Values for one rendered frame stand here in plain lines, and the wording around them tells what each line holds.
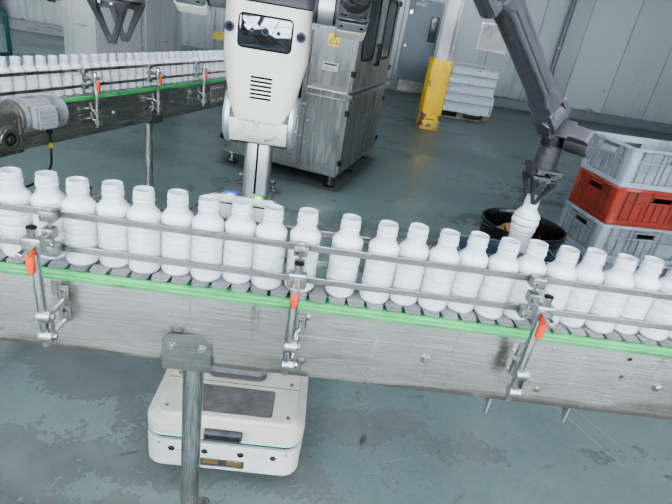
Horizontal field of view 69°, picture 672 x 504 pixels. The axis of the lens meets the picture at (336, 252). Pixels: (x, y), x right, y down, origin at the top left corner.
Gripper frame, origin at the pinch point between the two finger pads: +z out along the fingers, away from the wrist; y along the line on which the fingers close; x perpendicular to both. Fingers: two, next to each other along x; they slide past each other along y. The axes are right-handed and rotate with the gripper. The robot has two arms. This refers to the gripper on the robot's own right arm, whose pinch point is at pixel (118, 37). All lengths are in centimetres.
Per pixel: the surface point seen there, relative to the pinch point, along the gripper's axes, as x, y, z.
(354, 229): 49, 17, 25
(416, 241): 61, 17, 25
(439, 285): 67, 19, 33
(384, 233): 54, 17, 25
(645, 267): 107, 16, 24
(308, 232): 40, 17, 27
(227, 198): 22.6, 2.3, 28.0
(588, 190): 206, -181, 61
